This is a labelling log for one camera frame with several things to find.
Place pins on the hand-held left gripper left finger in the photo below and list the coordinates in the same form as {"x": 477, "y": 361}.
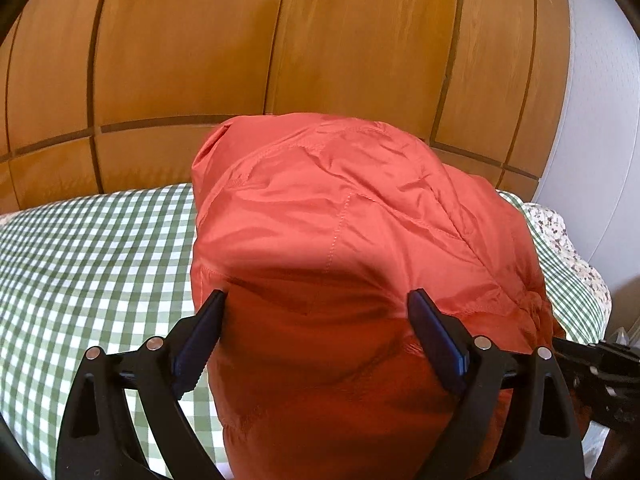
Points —
{"x": 197, "y": 350}

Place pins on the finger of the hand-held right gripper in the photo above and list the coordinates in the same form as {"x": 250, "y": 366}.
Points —
{"x": 575, "y": 355}

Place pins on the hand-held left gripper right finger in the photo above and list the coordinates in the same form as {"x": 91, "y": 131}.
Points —
{"x": 440, "y": 345}

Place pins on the orange padded jacket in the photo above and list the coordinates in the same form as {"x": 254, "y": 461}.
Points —
{"x": 350, "y": 260}

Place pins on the floral patterned cloth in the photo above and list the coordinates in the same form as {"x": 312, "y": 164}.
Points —
{"x": 570, "y": 245}

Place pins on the green checked bed sheet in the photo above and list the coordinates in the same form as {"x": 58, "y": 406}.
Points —
{"x": 95, "y": 270}

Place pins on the wooden wardrobe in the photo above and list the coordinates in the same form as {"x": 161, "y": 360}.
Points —
{"x": 250, "y": 60}

